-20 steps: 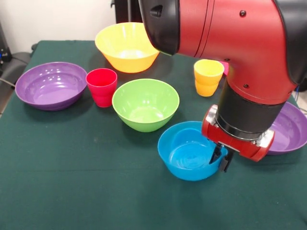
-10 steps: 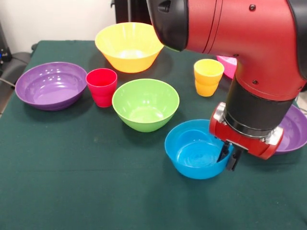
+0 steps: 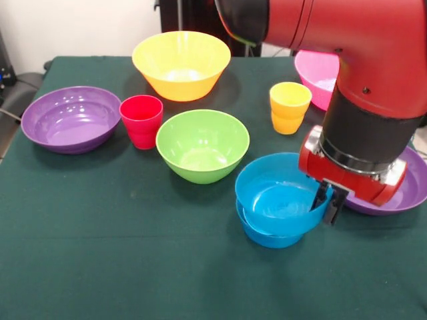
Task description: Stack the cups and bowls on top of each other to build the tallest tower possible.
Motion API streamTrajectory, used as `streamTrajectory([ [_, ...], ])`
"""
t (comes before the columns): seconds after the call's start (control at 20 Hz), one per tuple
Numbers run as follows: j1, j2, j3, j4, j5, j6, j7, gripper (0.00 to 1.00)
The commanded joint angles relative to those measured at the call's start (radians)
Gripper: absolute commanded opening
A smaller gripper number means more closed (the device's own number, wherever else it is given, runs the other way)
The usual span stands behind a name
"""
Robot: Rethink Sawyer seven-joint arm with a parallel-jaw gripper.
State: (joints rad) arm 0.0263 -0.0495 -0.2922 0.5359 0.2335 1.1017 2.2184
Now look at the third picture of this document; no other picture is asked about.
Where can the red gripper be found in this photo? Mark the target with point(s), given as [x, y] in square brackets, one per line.
[347, 180]

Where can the blue bowl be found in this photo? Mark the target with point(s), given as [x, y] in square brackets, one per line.
[273, 241]
[277, 220]

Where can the orange cup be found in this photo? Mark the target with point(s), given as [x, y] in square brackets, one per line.
[288, 120]

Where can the pink bowl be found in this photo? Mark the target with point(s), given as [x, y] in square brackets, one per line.
[317, 83]

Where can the green bowl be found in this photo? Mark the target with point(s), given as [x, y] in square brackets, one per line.
[203, 170]

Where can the orange bowl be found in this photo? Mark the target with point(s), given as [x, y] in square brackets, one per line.
[180, 90]

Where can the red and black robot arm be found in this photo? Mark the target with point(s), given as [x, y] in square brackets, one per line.
[367, 50]

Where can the black computer tower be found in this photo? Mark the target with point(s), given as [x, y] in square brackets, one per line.
[6, 66]

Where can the purple bowl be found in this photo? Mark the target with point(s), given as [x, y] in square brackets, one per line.
[66, 126]
[413, 186]

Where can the red cup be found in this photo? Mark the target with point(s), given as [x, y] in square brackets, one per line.
[141, 126]

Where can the dark green tablecloth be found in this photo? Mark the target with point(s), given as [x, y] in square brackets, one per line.
[133, 266]

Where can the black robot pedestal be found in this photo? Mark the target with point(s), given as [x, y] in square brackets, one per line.
[187, 16]

